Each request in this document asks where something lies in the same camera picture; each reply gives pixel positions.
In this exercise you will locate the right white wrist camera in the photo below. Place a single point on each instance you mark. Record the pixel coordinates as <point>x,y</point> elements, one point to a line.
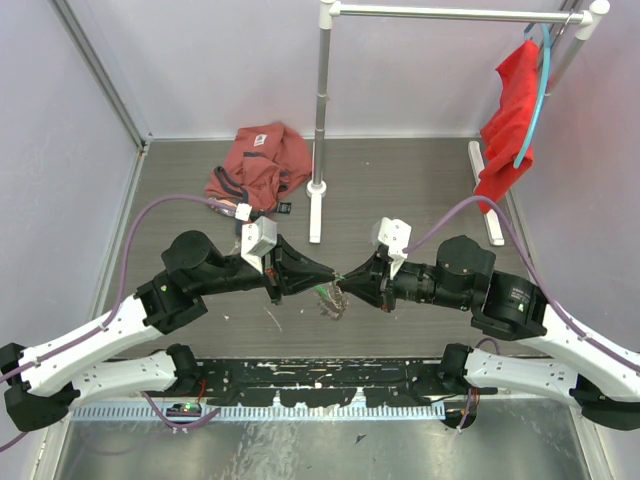
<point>394,234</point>

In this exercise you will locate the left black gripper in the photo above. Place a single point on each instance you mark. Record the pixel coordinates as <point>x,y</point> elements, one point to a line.
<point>286,271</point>

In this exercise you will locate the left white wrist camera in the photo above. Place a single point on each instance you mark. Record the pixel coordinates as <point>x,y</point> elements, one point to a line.
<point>257,237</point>

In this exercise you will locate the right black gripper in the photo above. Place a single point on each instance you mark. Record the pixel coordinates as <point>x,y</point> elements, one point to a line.
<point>373,281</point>

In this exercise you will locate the aluminium frame post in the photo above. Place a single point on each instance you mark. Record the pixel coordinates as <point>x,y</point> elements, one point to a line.
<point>90,56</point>

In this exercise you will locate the green key tag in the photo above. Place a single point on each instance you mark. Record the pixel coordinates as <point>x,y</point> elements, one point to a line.
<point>331,289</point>

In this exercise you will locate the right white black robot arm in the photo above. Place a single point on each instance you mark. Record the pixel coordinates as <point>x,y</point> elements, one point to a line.
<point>583,369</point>

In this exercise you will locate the bright red shirt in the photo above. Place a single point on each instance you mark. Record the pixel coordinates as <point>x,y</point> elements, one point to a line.
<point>505,132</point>

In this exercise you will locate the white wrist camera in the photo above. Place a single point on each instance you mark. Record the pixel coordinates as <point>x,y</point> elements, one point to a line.
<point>394,234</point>
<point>257,237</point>

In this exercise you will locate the grey slotted cable duct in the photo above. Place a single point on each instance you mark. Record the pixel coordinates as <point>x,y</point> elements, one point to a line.
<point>142,411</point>

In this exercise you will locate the white metal clothes rack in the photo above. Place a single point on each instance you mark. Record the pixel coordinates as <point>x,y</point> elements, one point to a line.
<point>563,33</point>

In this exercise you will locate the black mounting base plate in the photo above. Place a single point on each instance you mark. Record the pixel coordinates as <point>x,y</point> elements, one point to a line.
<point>321,382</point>

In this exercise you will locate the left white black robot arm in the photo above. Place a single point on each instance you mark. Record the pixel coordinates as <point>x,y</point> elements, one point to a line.
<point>46,382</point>

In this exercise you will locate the rust red t-shirt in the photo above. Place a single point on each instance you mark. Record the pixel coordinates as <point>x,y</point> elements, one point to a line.
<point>265,164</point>

